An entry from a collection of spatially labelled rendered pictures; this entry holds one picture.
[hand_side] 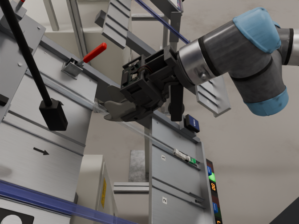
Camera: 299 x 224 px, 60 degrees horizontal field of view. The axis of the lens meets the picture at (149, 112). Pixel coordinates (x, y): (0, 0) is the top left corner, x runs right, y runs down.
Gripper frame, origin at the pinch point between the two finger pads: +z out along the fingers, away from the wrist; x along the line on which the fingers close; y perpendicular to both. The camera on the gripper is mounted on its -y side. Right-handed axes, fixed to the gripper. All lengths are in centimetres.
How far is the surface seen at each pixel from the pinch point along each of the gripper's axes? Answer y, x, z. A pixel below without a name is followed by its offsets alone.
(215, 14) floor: -122, -216, -6
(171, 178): -20.0, 7.9, -2.6
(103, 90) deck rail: 1.3, -8.0, 2.7
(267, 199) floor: -120, -19, -4
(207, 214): -32.1, 13.8, -5.6
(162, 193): -16.9, 12.8, -2.0
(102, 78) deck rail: 4.1, -8.4, 0.5
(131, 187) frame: -52, -11, 36
